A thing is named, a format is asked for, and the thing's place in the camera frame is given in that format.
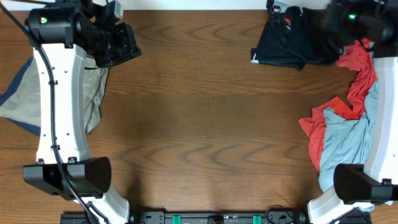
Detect black orange-patterned jersey shirt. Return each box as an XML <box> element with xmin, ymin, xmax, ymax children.
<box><xmin>251</xmin><ymin>6</ymin><xmax>348</xmax><ymax>71</ymax></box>

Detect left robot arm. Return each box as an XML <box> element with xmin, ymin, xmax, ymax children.
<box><xmin>23</xmin><ymin>1</ymin><xmax>141</xmax><ymax>223</ymax></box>

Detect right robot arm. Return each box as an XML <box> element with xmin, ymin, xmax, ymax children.
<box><xmin>291</xmin><ymin>0</ymin><xmax>397</xmax><ymax>223</ymax></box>

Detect folded khaki shorts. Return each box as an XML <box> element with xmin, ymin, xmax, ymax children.
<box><xmin>0</xmin><ymin>55</ymin><xmax>110</xmax><ymax>135</ymax></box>

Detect folded navy blue garment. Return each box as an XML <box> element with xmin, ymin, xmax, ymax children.
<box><xmin>1</xmin><ymin>58</ymin><xmax>40</xmax><ymax>136</ymax></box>

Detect red t-shirt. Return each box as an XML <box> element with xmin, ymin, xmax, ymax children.
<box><xmin>298</xmin><ymin>39</ymin><xmax>377</xmax><ymax>172</ymax></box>

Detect light blue t-shirt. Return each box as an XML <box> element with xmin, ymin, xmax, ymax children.
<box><xmin>317</xmin><ymin>58</ymin><xmax>396</xmax><ymax>212</ymax></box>

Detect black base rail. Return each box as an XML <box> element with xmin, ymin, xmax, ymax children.
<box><xmin>60</xmin><ymin>209</ymin><xmax>372</xmax><ymax>224</ymax></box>

